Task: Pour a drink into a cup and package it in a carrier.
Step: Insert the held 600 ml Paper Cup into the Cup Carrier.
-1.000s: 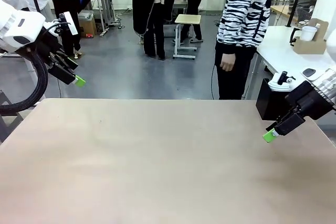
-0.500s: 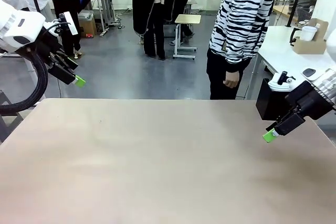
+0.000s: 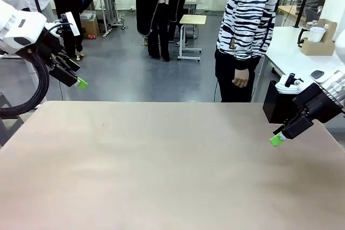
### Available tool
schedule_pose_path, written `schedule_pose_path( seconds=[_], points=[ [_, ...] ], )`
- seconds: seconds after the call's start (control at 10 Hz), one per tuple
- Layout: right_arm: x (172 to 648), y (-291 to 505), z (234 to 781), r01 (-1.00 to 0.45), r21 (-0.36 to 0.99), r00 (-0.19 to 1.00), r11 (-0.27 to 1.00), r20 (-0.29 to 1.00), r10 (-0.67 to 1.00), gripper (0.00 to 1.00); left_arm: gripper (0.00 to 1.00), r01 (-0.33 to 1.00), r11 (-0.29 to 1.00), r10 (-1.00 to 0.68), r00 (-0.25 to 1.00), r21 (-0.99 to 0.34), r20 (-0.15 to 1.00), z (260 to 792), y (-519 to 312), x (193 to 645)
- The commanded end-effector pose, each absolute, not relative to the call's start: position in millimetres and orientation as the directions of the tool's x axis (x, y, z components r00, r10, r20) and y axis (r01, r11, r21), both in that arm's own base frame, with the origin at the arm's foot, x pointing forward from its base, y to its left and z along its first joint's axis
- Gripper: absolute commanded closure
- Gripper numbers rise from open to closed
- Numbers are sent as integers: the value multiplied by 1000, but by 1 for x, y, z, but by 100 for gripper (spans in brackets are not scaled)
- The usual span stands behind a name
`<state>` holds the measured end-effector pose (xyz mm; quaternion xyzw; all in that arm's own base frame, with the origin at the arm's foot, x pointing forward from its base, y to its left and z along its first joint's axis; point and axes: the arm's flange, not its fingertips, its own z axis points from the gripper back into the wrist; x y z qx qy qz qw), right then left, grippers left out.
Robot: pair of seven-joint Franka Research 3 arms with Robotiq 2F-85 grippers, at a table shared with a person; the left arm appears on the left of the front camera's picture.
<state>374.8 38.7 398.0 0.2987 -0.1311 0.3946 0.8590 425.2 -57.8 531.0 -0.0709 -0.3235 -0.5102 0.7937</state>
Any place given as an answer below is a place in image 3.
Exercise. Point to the person in black coat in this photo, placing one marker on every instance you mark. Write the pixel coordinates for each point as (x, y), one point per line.
(151, 12)

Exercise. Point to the person's left hand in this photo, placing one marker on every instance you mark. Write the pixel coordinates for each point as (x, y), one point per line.
(241, 79)

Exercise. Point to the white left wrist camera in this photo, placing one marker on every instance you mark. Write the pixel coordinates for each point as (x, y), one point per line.
(71, 24)

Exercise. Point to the dark metal frame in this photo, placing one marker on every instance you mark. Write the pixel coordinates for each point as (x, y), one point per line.
(10, 122)

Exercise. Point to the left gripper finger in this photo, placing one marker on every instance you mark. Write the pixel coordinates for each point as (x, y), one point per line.
(68, 61)
(67, 77)

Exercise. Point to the black box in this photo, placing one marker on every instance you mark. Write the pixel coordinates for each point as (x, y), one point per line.
(275, 106)

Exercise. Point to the cardboard box on floor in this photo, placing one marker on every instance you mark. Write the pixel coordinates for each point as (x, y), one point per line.
(90, 25)

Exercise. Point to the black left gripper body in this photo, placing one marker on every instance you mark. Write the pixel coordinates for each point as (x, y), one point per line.
(52, 48)

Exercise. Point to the person in zebra hoodie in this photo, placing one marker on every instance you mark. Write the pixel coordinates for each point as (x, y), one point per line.
(248, 12)

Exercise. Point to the stool with wooden seat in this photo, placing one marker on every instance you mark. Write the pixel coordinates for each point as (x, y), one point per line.
(192, 20)

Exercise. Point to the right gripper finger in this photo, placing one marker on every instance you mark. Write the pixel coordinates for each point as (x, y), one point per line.
(296, 129)
(280, 129)

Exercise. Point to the person's left forearm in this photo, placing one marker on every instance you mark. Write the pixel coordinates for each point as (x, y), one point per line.
(253, 52)

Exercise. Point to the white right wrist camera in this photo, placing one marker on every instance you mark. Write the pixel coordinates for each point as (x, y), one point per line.
(285, 87)

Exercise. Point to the metal frame background table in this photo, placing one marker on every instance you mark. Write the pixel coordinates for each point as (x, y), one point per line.
(103, 1)

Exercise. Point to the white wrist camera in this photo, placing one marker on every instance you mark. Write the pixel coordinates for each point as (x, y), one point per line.
(71, 24)
(285, 87)

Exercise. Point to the brown cardboard cup carrier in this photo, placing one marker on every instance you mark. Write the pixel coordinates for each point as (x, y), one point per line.
(318, 49)

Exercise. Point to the white side table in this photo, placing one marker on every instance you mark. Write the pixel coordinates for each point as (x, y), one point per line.
(285, 49)

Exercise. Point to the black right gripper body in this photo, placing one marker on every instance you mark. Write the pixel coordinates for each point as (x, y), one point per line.
(315, 103)

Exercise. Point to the white plastic cup lid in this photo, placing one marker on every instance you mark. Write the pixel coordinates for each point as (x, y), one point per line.
(317, 28)

